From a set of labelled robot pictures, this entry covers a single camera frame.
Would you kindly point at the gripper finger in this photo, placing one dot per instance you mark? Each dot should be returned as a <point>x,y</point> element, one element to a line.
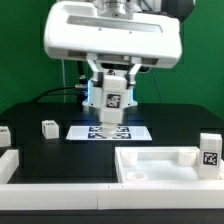
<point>130,76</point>
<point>97,77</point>

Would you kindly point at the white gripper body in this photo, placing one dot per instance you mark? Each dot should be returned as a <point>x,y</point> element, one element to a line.
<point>75,31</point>

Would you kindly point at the white square tabletop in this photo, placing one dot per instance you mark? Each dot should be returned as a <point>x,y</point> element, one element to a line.
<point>165,164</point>

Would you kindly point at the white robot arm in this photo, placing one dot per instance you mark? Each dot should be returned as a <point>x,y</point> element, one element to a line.
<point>178,9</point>

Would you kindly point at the white marker sheet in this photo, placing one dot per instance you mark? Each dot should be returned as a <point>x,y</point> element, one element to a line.
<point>94,133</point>

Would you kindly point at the white front fence bar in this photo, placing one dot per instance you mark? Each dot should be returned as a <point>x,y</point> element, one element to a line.
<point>154,195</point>

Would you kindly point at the white fence bar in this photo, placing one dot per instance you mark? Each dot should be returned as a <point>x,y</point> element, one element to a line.
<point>9,162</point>
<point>154,195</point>

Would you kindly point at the white left fence bar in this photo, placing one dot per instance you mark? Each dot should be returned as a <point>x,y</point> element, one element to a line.
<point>9,162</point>

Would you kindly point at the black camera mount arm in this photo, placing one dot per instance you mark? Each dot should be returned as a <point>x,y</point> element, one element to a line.
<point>82,77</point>

